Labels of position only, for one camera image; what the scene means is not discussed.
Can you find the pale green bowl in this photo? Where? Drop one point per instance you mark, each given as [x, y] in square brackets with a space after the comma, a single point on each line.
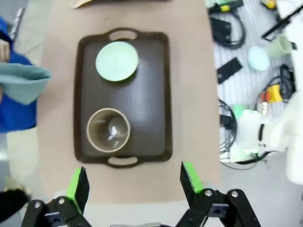
[117, 61]

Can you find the black bracket with screws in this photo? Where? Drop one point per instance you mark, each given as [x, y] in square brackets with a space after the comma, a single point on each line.
[220, 29]

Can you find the teal cloth mat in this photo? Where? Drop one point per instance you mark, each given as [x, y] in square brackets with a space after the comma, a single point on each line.
[23, 80]

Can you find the black green handheld enabling device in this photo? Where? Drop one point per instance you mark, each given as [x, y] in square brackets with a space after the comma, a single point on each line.
[225, 7]

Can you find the person in blue shirt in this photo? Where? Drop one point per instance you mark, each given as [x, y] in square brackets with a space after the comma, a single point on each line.
[14, 113]

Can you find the black round fuzzy object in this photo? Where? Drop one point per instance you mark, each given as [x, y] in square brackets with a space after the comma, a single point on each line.
[11, 208]

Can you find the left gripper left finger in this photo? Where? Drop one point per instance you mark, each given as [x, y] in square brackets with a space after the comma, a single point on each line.
[79, 189]

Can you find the dark brown plastic tray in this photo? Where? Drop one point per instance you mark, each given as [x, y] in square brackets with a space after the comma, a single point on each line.
[146, 94]

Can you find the black flat plate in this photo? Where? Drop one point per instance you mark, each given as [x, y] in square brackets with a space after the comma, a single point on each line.
[229, 71]

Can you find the tall brown cup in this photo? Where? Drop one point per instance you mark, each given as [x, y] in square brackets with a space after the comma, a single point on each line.
[106, 132]

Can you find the black thin metal bar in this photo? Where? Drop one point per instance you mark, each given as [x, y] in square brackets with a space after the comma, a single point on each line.
[277, 26]

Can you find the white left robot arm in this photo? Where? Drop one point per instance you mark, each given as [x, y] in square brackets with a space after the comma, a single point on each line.
[293, 142]

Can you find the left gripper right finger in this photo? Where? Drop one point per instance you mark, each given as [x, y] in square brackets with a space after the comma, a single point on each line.
[189, 180]

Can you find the yellow emergency stop button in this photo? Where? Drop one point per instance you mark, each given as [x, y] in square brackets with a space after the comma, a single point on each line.
[270, 3]
[273, 93]

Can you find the person's left hand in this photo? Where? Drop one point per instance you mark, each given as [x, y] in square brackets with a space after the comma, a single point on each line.
[4, 50]

